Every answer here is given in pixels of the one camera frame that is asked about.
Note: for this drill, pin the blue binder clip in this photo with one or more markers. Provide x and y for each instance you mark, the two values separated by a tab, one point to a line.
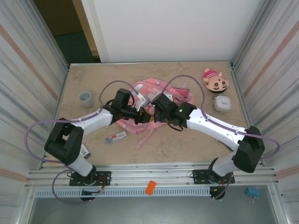
252	191

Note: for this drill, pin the small white tube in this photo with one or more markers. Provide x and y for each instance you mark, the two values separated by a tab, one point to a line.
116	137

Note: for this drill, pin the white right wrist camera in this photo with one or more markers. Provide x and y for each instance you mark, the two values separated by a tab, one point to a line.
168	96

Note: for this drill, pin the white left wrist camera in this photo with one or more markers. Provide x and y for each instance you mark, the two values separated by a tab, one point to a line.
141	101

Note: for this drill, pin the black round clamp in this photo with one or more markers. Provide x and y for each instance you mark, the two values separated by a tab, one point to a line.
213	193
87	199

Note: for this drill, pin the plush doll with pink hat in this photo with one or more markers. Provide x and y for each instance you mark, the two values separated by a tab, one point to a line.
218	84

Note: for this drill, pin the orange plastic block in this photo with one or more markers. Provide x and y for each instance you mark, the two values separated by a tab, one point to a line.
150	187

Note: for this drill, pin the aluminium mounting rail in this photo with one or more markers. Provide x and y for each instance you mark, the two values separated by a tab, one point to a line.
151	173

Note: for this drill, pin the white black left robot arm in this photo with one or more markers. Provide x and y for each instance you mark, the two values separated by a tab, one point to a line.
93	120

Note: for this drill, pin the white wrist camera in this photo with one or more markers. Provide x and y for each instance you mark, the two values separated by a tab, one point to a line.
168	96
141	101

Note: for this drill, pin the pink school backpack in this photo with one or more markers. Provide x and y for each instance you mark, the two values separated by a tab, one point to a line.
180	95

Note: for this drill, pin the tan wooden door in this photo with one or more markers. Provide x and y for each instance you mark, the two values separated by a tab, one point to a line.
86	28

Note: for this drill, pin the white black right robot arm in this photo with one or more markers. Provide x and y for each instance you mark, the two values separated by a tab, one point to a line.
215	126

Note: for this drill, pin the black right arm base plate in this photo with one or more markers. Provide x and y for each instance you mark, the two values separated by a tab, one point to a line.
198	175

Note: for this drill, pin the white square box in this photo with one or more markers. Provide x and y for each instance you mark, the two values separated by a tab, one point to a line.
222	103

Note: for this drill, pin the black white card pack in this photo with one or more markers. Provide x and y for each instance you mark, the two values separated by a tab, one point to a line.
85	152

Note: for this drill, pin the grey plastic cup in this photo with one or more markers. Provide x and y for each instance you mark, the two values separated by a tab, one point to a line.
86	99

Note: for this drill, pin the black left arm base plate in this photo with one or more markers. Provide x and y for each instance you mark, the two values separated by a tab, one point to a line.
105	175

